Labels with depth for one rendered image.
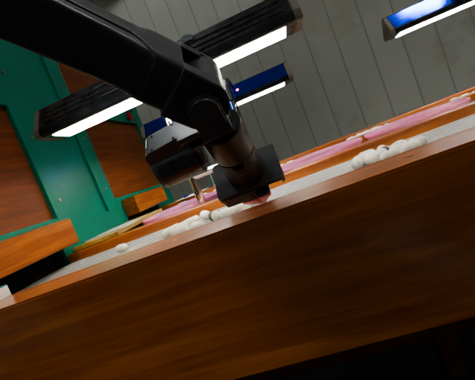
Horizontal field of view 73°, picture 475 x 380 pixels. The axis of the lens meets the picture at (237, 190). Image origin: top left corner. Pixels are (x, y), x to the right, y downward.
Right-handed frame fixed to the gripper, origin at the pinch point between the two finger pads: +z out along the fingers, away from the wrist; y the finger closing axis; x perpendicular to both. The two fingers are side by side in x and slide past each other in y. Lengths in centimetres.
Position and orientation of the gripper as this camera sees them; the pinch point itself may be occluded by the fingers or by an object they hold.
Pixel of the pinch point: (262, 199)
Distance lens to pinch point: 55.1
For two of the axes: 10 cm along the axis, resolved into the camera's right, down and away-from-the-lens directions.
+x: 1.9, 8.1, -5.6
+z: 3.4, 4.8, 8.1
